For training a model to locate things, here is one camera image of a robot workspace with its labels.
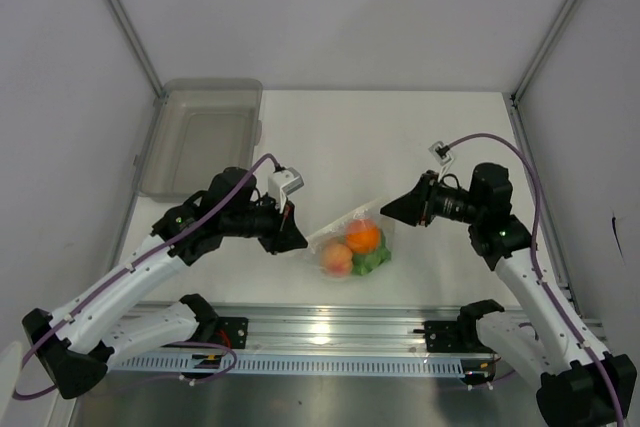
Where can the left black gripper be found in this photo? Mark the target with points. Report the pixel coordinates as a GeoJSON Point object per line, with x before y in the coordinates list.
{"type": "Point", "coordinates": [284, 234]}

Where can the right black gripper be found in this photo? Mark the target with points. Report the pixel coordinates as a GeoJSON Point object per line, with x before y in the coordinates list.
{"type": "Point", "coordinates": [418, 204]}

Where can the peach fruit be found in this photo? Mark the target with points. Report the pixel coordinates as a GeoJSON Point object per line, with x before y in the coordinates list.
{"type": "Point", "coordinates": [337, 260]}

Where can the orange fruit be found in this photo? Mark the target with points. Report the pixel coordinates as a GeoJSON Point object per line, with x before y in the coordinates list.
{"type": "Point", "coordinates": [362, 236]}

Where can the clear zip top bag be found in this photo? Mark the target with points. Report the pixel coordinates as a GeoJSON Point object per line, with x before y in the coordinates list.
{"type": "Point", "coordinates": [335, 233]}

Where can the green plastic lettuce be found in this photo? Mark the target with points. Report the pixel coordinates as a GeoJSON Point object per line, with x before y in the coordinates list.
{"type": "Point", "coordinates": [364, 264]}

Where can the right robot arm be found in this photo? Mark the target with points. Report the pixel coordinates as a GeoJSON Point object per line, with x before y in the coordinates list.
{"type": "Point", "coordinates": [576, 379]}

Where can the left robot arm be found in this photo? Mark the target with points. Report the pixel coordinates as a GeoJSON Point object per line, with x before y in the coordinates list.
{"type": "Point", "coordinates": [80, 342]}

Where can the clear plastic container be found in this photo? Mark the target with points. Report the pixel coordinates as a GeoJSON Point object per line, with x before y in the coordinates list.
{"type": "Point", "coordinates": [203, 126]}

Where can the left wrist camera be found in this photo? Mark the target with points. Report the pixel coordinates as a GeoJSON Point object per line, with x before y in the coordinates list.
{"type": "Point", "coordinates": [281, 183]}

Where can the aluminium mounting rail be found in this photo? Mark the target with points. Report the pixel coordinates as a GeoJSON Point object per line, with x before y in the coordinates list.
{"type": "Point", "coordinates": [335, 330]}

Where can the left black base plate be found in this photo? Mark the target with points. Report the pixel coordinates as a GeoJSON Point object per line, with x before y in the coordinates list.
{"type": "Point", "coordinates": [231, 332]}

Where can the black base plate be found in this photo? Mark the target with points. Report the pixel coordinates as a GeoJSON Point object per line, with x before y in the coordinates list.
{"type": "Point", "coordinates": [450, 337]}
{"type": "Point", "coordinates": [231, 332]}

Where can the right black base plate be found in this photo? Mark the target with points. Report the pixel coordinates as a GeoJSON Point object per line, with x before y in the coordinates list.
{"type": "Point", "coordinates": [450, 337]}

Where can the white slotted cable duct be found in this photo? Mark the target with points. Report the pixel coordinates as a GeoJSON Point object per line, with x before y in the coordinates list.
{"type": "Point", "coordinates": [243, 363]}

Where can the right aluminium frame post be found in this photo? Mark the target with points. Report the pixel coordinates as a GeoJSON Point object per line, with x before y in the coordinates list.
{"type": "Point", "coordinates": [558, 25]}

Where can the aluminium frame post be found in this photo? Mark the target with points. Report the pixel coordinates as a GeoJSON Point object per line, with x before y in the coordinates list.
{"type": "Point", "coordinates": [132, 38]}
{"type": "Point", "coordinates": [558, 25]}

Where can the left aluminium frame post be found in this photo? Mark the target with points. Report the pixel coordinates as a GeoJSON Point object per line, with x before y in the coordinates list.
{"type": "Point", "coordinates": [132, 38]}

